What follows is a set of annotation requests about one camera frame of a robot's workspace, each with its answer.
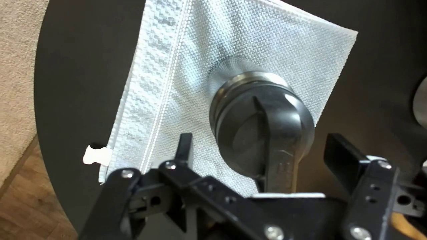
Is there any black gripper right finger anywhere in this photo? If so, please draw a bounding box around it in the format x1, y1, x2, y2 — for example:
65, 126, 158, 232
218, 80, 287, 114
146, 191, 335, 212
323, 132, 427, 240

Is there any dark metal flask bottle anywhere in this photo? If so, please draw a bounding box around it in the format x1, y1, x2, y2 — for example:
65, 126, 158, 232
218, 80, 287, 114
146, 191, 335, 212
207, 66, 298, 135

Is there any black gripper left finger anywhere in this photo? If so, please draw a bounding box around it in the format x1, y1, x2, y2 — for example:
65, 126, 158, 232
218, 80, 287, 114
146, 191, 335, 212
79, 132, 268, 240

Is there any light blue towel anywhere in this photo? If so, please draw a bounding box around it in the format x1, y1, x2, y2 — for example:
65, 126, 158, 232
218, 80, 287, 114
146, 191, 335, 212
81, 0, 360, 198

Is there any black flask lid with handle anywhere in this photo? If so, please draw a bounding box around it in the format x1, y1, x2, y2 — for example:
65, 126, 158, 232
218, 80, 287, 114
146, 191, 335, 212
212, 83, 318, 194

